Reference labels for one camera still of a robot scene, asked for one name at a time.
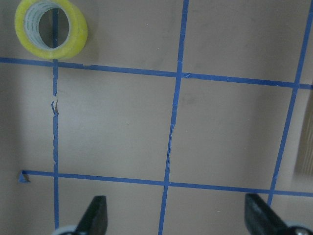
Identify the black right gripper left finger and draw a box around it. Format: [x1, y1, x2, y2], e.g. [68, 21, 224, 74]
[75, 196, 108, 235]

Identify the yellow tape roll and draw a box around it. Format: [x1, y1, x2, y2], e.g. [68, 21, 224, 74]
[14, 0, 88, 60]

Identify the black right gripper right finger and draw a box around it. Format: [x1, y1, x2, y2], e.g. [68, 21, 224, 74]
[244, 193, 289, 235]

